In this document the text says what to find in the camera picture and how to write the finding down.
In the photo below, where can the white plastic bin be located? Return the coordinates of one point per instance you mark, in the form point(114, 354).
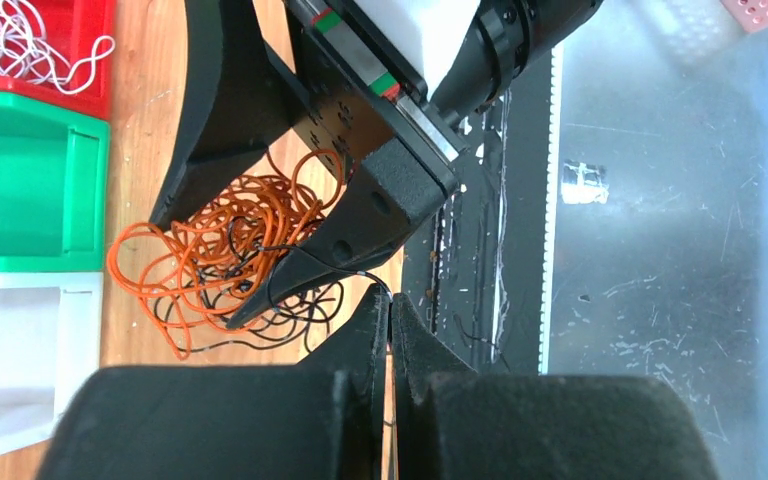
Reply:
point(50, 336)

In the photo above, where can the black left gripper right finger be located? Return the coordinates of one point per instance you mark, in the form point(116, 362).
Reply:
point(453, 422)

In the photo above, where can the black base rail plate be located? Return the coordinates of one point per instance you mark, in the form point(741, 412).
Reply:
point(475, 269)

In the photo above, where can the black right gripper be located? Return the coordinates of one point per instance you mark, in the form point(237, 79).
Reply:
point(350, 90)

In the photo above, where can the green plastic bin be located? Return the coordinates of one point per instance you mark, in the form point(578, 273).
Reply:
point(53, 176)

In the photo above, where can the red plastic bin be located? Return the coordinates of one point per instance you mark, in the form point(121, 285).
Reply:
point(59, 52)

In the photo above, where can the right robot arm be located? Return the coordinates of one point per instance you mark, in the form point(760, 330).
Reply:
point(504, 38)

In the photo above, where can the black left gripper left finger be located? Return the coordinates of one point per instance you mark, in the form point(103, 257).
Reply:
point(321, 418)

